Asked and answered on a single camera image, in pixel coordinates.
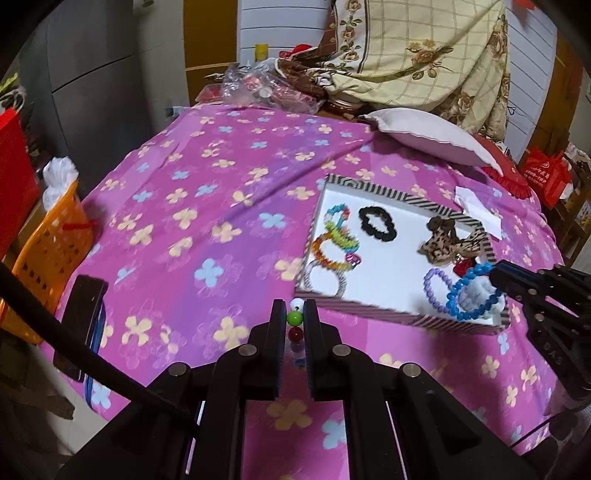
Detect white plastic bag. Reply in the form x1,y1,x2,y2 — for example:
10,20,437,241
42,157,79,208

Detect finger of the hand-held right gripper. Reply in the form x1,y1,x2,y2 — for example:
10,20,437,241
489,260,555,301

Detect grey cabinet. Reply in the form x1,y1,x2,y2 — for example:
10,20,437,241
18,0,185,153

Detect pink floral blanket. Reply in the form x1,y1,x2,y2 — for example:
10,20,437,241
39,104,573,480

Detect clear plastic bags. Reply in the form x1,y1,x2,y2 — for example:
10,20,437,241
222,60,324,112

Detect multicolour round bead bracelet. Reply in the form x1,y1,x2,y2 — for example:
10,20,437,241
286,298,308,370

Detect striped cardboard box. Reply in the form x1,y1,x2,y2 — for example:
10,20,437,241
294,173,512,337

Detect spotted beige bow hair clip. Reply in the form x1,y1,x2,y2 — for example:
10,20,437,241
418,231,455,266

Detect black smartphone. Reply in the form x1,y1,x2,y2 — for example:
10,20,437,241
53,275,109,381

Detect grey fluffy scrunchie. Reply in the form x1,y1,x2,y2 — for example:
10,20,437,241
459,277,506,317

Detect tiger print bow hair clip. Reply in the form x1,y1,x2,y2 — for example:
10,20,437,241
450,229,492,259

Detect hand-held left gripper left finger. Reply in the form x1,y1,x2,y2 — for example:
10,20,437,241
55,299,287,480

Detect teal coil bracelet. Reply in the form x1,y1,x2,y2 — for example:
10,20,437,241
325,204,352,232

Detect red shopping bag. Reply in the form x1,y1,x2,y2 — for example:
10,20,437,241
0,108,42,259

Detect red gift bag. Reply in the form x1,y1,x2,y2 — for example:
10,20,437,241
522,147,573,208

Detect rainbow coil bracelet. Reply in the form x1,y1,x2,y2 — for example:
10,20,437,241
311,235,354,273

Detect white paper sheet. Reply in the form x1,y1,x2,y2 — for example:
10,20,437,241
455,186,504,240

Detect red cushion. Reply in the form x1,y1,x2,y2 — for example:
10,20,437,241
475,136,541,199

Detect blue bead bracelet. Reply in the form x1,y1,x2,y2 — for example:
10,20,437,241
445,262,497,321

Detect white pillow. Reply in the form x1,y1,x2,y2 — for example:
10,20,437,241
358,107,504,175

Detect purple bead bracelet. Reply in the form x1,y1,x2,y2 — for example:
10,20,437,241
424,268,455,315

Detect orange plastic basket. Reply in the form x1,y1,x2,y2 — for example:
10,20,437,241
0,180,100,344

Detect green coil bracelet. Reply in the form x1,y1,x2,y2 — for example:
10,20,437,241
330,228,361,250

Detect cream floral quilt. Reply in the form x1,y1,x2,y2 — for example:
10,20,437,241
318,0,513,139

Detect black scrunchie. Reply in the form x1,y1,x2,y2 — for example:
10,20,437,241
359,206,399,241

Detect black rod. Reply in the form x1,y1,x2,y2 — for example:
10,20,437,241
0,263,199,428

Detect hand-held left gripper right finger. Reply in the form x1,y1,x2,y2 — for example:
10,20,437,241
302,299,541,480

